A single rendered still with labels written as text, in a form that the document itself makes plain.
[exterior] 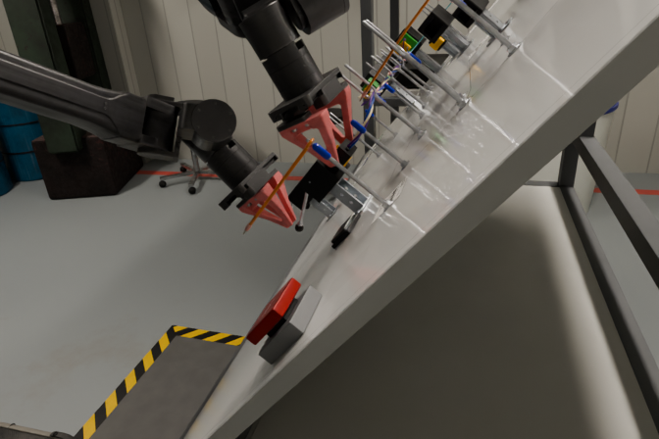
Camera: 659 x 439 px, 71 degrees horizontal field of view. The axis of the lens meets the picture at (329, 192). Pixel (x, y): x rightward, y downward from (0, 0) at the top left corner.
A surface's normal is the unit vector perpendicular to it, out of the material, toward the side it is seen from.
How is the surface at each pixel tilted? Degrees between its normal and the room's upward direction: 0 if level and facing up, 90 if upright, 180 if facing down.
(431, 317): 0
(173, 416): 0
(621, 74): 90
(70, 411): 0
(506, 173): 90
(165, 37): 90
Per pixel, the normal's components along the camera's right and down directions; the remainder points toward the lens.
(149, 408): -0.06, -0.92
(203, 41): -0.25, 0.40
